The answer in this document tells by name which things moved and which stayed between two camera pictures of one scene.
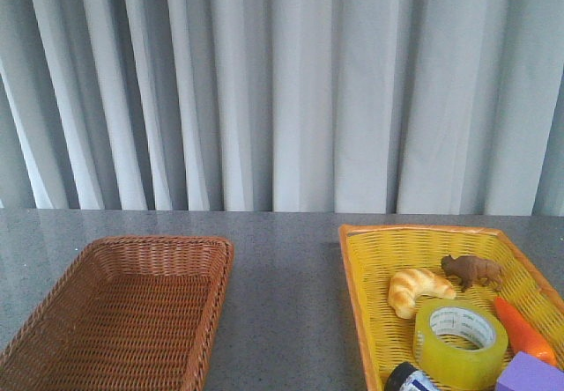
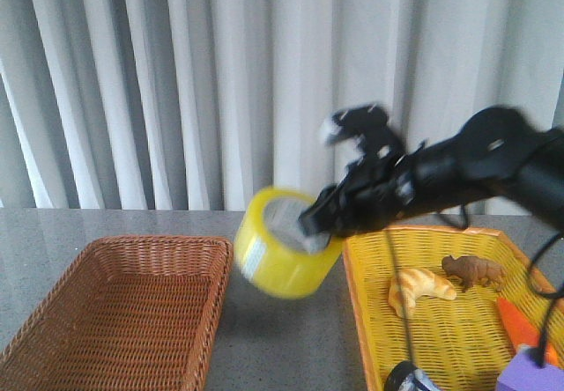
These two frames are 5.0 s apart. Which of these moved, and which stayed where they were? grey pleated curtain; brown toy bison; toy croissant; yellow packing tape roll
Moved: yellow packing tape roll
Stayed: brown toy bison; grey pleated curtain; toy croissant
